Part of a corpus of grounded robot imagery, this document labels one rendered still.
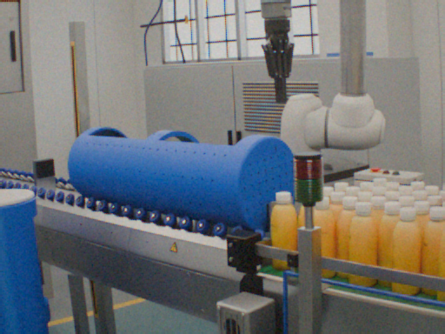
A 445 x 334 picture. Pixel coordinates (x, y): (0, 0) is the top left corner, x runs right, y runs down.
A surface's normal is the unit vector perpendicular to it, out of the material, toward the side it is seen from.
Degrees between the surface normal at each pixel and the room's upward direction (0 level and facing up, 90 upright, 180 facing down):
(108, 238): 70
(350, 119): 94
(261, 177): 90
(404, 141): 90
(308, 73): 90
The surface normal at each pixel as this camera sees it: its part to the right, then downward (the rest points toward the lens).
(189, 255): -0.67, -0.19
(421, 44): -0.78, 0.14
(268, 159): 0.72, 0.07
